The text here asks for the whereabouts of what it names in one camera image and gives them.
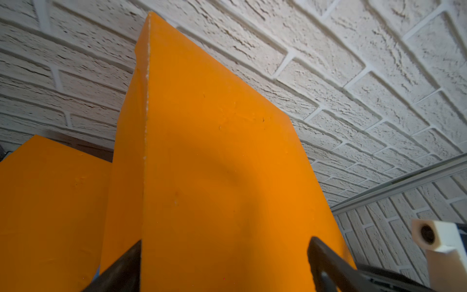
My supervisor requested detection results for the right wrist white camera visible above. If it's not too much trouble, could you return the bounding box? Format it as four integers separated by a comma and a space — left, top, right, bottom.
412, 219, 467, 292

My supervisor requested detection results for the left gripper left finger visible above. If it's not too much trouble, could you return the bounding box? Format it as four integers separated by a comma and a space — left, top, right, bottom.
83, 240, 142, 292

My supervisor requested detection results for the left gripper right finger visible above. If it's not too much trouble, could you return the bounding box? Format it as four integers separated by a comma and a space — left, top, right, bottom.
307, 237, 378, 292

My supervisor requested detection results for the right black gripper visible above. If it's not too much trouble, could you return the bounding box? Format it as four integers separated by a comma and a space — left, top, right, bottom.
356, 264, 435, 292

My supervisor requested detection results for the right corner aluminium profile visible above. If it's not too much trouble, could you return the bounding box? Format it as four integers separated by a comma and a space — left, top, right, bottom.
331, 153, 467, 215

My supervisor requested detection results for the orange shoebox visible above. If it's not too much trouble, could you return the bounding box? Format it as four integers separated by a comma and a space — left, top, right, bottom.
100, 13, 354, 292
1, 136, 111, 292

